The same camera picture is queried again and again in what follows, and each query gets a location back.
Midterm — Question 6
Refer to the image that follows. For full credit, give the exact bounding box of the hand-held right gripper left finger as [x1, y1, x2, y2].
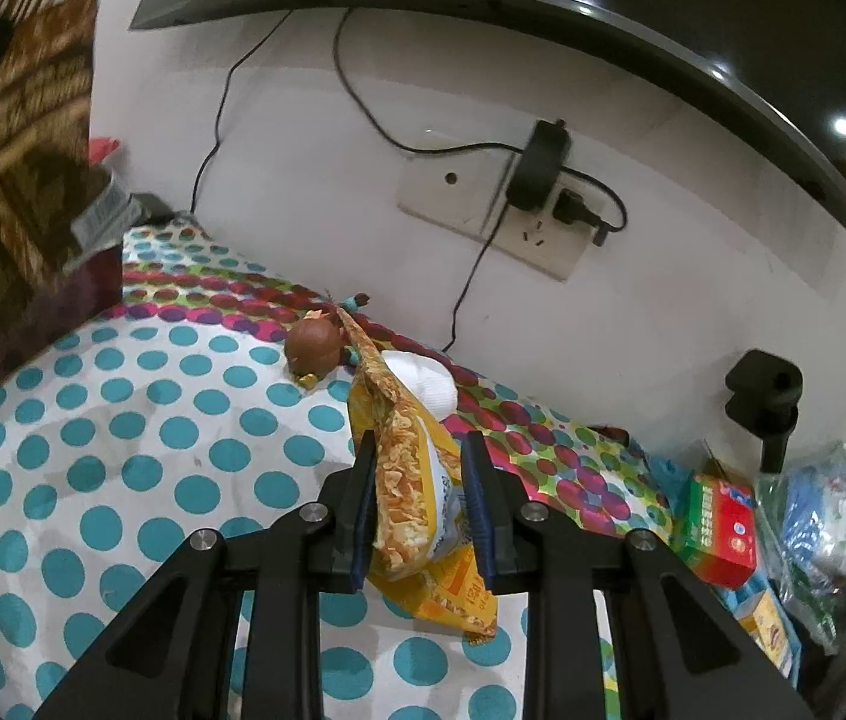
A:
[33, 431, 379, 720]

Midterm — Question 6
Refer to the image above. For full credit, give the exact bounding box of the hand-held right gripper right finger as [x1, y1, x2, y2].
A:
[460, 431, 814, 720]

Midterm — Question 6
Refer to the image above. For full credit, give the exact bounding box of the yellow snack packet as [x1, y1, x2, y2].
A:
[334, 307, 500, 647]

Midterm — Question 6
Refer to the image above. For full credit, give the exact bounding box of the brown chocolate cereal packet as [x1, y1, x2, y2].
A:
[0, 0, 131, 293]

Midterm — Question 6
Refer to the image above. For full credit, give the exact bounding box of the rolled white sock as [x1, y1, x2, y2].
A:
[382, 351, 459, 415]

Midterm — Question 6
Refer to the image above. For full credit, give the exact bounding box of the brown round ball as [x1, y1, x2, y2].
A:
[286, 313, 341, 377]

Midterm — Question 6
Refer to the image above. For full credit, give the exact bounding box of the red and green box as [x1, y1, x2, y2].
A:
[672, 471, 759, 590]

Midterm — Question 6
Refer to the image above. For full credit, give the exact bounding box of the polka dot tablecloth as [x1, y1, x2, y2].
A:
[0, 214, 694, 720]

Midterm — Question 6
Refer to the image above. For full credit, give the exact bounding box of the yellow box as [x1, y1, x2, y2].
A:
[723, 585, 803, 680]

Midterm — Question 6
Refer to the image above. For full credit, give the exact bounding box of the clear bag of blue items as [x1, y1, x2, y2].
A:
[757, 441, 846, 653]

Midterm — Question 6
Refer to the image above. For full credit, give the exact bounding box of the black power adapter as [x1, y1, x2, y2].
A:
[507, 118, 570, 211]

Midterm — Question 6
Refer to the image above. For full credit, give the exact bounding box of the black television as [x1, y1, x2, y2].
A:
[129, 0, 846, 271]

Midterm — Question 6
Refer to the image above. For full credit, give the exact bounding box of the black adapter cable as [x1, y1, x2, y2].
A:
[442, 187, 514, 352]

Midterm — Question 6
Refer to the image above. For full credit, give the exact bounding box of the black clamp mount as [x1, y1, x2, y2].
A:
[724, 349, 800, 473]

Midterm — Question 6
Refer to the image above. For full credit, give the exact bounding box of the black wall plug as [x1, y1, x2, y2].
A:
[550, 191, 611, 247]

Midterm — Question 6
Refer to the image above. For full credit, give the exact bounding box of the white wall socket plate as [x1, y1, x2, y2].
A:
[397, 156, 602, 283]

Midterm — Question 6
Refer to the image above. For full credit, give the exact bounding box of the black looped cable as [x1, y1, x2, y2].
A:
[333, 7, 628, 233]

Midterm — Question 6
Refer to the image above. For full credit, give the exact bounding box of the black hanging cable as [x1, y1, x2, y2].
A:
[190, 11, 293, 222]

